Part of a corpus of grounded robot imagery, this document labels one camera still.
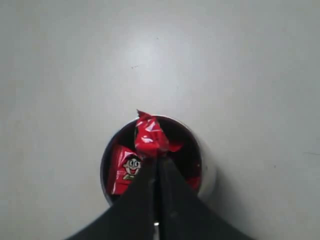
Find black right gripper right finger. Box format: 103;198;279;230
157;157;251;240

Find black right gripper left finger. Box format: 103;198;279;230
68;158;157;240

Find red candies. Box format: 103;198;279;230
100;117;202;202

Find stainless steel cup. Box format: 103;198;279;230
100;115;217;205

